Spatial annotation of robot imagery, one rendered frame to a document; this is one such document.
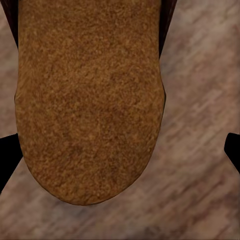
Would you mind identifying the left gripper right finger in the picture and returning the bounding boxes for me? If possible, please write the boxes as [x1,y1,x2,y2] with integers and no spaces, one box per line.
[224,133,240,173]

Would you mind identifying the sandal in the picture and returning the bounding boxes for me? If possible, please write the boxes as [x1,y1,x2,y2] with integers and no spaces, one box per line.
[0,0,178,206]

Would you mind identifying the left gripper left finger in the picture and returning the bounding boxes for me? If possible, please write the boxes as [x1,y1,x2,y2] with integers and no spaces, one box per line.
[0,132,23,193]

